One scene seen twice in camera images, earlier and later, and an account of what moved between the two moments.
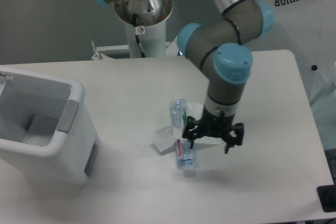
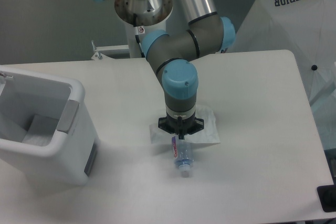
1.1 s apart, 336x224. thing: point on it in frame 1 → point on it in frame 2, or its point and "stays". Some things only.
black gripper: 214,124 → 181,127
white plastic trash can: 24,94 stays
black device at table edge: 327,195 stays
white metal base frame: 171,49 stays
